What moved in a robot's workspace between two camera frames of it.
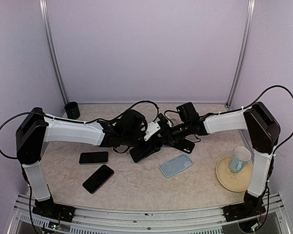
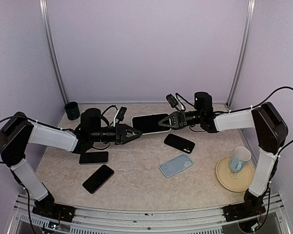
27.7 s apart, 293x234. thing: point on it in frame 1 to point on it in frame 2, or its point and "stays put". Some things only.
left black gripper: [149, 142] to [121, 133]
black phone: [138, 153] to [149, 124]
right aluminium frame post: [242, 54] stays put
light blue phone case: [174, 165] stays put
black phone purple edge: [96, 180] stays put
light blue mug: [240, 157] stays put
